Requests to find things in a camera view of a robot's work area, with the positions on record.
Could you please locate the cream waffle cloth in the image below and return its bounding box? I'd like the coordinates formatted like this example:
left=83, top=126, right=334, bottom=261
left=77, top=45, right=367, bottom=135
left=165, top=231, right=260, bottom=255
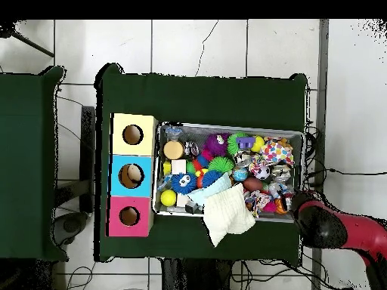
left=202, top=183, right=257, bottom=248

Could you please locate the clear mesh bin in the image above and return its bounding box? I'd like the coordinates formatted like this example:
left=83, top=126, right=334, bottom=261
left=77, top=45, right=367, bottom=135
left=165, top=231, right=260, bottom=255
left=153, top=123, right=306, bottom=223

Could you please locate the wooden box with three holes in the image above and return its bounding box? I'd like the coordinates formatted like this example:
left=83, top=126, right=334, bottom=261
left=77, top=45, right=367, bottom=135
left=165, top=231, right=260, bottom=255
left=106, top=112, right=158, bottom=238

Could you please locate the black silver round toy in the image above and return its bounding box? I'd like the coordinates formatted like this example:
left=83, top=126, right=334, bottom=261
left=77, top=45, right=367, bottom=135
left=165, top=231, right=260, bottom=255
left=184, top=140, right=200, bottom=159

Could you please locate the round wooden disc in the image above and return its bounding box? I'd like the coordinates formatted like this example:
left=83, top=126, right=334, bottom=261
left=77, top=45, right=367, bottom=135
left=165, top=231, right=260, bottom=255
left=163, top=140, right=184, bottom=161

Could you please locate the blue fuzzy ball with eyes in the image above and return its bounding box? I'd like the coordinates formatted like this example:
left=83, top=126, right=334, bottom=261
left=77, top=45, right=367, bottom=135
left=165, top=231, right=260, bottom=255
left=171, top=171, right=198, bottom=195

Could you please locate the purple spiky ball with eyes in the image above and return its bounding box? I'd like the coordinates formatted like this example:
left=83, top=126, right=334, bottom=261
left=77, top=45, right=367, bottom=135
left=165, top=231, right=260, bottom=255
left=204, top=134, right=230, bottom=157

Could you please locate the small green spiky ball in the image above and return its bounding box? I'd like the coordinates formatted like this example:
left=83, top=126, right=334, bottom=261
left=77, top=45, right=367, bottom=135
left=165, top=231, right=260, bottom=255
left=208, top=156, right=235, bottom=174

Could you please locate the mint green knit cloth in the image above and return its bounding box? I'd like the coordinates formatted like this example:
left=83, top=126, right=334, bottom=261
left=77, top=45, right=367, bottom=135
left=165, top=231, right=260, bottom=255
left=187, top=171, right=233, bottom=206

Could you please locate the clear crumpled plastic packet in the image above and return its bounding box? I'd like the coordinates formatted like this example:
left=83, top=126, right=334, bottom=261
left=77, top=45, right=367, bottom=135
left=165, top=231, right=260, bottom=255
left=163, top=125, right=184, bottom=137

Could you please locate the large green spiky ball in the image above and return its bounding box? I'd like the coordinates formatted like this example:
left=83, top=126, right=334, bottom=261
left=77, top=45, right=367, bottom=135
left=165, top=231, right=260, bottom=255
left=226, top=131, right=250, bottom=156

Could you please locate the blue globe ball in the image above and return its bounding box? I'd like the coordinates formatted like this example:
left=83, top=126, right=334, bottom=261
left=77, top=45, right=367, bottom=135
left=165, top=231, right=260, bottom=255
left=232, top=166, right=249, bottom=183

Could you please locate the purple plastic block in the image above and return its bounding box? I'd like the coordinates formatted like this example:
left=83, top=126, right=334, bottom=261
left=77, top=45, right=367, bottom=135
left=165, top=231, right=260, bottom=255
left=235, top=136, right=257, bottom=152

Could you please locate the brown toy football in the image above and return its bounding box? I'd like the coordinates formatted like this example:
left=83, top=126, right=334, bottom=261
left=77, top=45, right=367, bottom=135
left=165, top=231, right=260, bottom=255
left=243, top=177, right=265, bottom=193

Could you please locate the yellow smiley ball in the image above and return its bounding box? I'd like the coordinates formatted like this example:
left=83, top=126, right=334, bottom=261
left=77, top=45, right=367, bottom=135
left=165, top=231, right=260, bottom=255
left=251, top=135, right=267, bottom=153

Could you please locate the small black white soccer ball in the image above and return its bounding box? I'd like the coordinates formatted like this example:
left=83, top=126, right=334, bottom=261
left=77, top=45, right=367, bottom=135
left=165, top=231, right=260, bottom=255
left=253, top=164, right=271, bottom=181

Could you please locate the polka dot cloth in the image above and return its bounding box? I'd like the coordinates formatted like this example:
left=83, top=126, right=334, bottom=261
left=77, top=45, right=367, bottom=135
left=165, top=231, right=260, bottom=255
left=262, top=138, right=296, bottom=168

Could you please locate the small orange basketball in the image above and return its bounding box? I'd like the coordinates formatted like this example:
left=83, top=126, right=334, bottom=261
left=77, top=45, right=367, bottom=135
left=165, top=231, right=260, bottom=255
left=274, top=199, right=291, bottom=215

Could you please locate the green cloth side table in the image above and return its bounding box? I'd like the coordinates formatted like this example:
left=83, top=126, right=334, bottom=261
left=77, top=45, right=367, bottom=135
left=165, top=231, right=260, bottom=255
left=0, top=65, right=67, bottom=262

